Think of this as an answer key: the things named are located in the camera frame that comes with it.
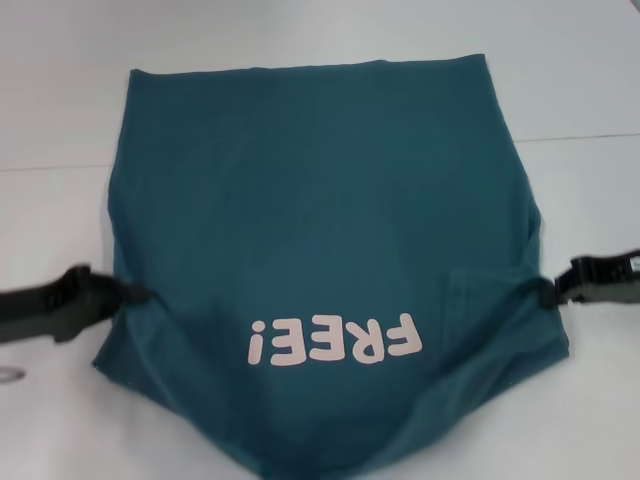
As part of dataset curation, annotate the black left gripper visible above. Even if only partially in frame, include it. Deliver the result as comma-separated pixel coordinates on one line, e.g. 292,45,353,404
0,265,151,346

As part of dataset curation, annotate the teal t-shirt with FREE print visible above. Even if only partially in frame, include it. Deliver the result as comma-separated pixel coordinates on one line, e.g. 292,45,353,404
91,58,570,480

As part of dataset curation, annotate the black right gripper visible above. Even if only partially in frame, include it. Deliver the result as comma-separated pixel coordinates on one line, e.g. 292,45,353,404
540,252,640,317

